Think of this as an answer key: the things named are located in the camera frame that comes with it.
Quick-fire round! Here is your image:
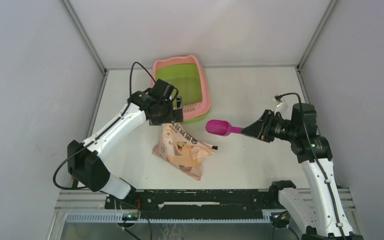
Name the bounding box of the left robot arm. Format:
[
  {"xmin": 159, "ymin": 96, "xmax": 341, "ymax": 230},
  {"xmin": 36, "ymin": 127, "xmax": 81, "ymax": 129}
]
[{"xmin": 66, "ymin": 79, "xmax": 184, "ymax": 209}]

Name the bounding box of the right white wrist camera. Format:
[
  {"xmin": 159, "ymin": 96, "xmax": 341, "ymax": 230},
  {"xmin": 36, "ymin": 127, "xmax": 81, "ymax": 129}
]
[{"xmin": 272, "ymin": 95, "xmax": 289, "ymax": 114}]

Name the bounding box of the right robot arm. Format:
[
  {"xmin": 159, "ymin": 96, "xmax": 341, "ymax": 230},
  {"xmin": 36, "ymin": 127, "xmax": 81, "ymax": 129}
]
[{"xmin": 241, "ymin": 103, "xmax": 363, "ymax": 240}]

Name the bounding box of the cat litter bag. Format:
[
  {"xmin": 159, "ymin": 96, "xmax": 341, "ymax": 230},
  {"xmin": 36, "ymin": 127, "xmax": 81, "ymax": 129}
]
[{"xmin": 152, "ymin": 122, "xmax": 218, "ymax": 181}]

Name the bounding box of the magenta plastic scoop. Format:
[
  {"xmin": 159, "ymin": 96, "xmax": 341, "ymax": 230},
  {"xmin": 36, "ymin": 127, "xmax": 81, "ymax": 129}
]
[{"xmin": 205, "ymin": 119, "xmax": 243, "ymax": 137}]

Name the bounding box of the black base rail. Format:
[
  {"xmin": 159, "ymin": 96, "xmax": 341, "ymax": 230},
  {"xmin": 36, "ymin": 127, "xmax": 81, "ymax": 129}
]
[{"xmin": 104, "ymin": 189, "xmax": 284, "ymax": 221}]

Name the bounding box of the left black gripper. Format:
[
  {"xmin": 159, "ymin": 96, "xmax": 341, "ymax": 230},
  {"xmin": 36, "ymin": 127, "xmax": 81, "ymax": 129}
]
[{"xmin": 149, "ymin": 96, "xmax": 183, "ymax": 126}]

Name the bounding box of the left black cable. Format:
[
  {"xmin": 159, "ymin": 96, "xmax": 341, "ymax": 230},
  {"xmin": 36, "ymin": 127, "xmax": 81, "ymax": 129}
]
[{"xmin": 52, "ymin": 61, "xmax": 180, "ymax": 191}]

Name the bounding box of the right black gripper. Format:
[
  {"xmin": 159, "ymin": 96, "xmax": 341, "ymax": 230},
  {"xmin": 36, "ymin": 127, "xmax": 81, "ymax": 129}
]
[{"xmin": 240, "ymin": 108, "xmax": 298, "ymax": 143}]

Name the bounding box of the pink green litter box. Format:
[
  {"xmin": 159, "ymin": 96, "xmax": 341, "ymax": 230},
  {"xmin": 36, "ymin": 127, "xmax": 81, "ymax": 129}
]
[{"xmin": 152, "ymin": 55, "xmax": 211, "ymax": 124}]

